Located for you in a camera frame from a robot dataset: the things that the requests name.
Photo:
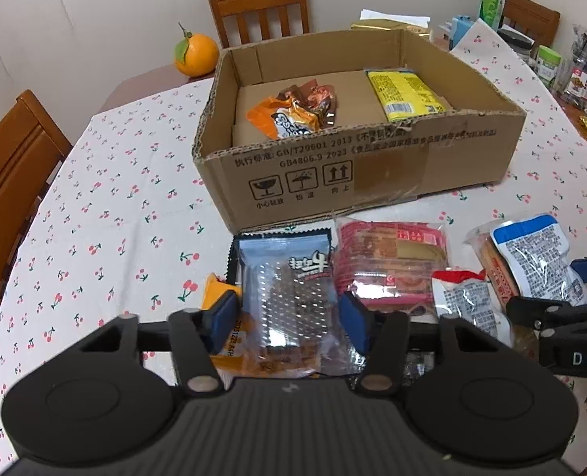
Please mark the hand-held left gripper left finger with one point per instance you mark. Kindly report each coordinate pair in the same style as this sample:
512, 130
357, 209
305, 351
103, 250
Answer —
224, 315

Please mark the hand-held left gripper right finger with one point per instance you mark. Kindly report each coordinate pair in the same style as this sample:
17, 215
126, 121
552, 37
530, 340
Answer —
355, 322

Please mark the orange snack packet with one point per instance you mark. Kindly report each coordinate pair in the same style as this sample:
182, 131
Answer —
239, 352

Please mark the blue and white snack packet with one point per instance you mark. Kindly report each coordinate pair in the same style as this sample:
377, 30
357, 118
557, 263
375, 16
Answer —
531, 253

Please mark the blue and silver snack packet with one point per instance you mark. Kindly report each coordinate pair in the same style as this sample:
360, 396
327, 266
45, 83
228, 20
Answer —
283, 287

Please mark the pink-red snack packet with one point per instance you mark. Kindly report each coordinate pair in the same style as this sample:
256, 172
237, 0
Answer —
387, 258

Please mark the small white and red packet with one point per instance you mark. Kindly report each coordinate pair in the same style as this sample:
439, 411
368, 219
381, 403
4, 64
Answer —
464, 302

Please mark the cardboard box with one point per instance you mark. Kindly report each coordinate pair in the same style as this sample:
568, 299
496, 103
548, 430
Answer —
323, 168

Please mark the cherry print tablecloth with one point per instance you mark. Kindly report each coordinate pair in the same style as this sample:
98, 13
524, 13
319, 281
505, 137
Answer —
125, 183

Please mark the clear jar of sachets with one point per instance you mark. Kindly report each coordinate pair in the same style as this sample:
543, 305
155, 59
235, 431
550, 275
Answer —
578, 79

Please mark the orange packet with black lettering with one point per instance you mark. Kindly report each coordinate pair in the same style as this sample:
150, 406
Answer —
283, 119

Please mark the jar with green lid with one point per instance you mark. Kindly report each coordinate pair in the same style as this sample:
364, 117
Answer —
548, 67

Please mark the brown foil snack packet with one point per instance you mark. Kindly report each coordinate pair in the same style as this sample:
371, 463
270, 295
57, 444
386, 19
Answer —
318, 96

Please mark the yellow snack packet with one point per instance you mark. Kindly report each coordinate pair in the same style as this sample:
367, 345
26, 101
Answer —
402, 91

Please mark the jar with dark lid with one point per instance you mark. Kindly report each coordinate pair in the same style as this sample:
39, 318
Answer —
518, 44

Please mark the orange fruit with leaves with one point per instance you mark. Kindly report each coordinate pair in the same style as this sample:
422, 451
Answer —
199, 57

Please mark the light blue box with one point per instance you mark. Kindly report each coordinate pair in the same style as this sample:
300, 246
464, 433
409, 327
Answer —
460, 29

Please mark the green and white carton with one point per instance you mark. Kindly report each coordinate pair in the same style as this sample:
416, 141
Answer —
490, 7

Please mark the white paper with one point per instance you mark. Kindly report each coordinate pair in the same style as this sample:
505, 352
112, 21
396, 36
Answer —
397, 16

